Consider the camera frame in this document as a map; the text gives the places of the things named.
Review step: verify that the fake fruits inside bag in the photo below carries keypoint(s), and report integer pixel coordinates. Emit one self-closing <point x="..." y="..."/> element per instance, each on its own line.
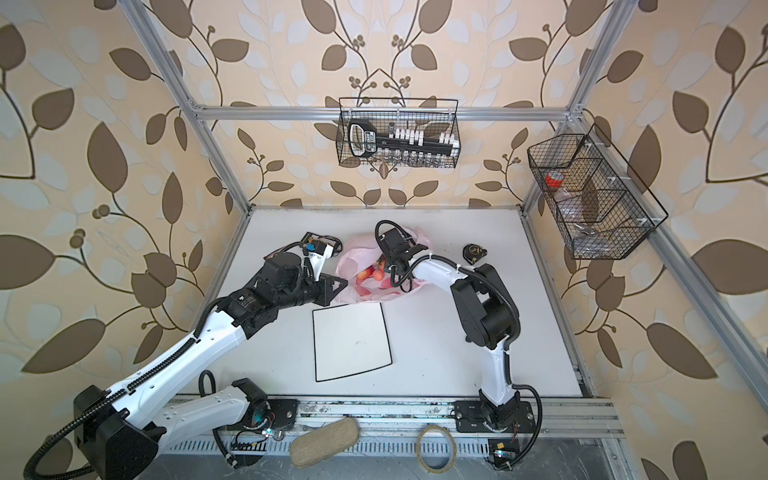
<point x="377" y="272"/>

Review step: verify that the black wire basket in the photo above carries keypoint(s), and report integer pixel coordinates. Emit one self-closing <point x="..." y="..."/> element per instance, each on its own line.
<point x="432" y="114"/>
<point x="604" y="209"/>

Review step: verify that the black tape measure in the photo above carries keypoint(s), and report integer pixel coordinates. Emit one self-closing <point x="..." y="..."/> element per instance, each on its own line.
<point x="472" y="253"/>

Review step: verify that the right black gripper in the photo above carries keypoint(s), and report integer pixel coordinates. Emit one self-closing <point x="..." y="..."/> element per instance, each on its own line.
<point x="389" y="264"/>

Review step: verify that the pink plastic fruit-print bag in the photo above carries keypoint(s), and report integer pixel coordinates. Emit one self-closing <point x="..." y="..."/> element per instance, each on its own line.
<point x="362" y="264"/>

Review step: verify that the black battery charger board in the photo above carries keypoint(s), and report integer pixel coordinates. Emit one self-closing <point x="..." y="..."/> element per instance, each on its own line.
<point x="318" y="244"/>

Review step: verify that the right black wire basket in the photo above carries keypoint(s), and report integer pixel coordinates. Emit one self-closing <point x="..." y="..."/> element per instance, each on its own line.
<point x="604" y="209"/>

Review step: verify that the back black wire basket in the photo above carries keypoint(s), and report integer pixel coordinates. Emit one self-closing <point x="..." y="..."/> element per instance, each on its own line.
<point x="432" y="114"/>

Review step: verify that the red-capped item in basket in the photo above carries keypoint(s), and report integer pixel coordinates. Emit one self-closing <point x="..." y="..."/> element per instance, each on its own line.
<point x="553" y="180"/>

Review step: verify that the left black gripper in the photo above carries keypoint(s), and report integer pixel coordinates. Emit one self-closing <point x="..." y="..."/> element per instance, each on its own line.
<point x="326" y="292"/>

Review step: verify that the clear tape roll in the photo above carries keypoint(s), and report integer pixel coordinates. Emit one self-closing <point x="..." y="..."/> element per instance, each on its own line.
<point x="436" y="449"/>

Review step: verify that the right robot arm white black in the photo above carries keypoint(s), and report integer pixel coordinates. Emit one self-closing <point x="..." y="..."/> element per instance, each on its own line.
<point x="490" y="319"/>

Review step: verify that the black tool set in basket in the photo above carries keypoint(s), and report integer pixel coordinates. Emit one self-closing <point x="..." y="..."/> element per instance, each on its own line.
<point x="365" y="141"/>

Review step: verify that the beige sponge block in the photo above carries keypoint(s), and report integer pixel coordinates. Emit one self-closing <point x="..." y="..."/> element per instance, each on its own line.
<point x="325" y="442"/>

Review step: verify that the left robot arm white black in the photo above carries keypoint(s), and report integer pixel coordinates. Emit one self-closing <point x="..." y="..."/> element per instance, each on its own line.
<point x="121" y="430"/>

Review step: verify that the white mat with black border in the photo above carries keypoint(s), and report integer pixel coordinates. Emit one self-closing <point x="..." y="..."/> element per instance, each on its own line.
<point x="349" y="340"/>

